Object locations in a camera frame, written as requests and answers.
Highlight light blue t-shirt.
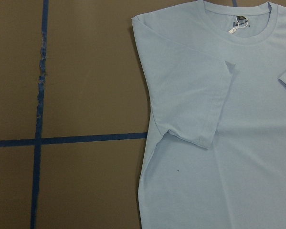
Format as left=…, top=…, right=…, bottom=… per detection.
left=132, top=0, right=286, bottom=229

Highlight brown paper table cover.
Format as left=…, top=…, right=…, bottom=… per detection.
left=0, top=0, right=286, bottom=229

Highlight white hang tag on collar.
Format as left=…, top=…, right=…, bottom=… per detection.
left=228, top=24, right=243, bottom=34

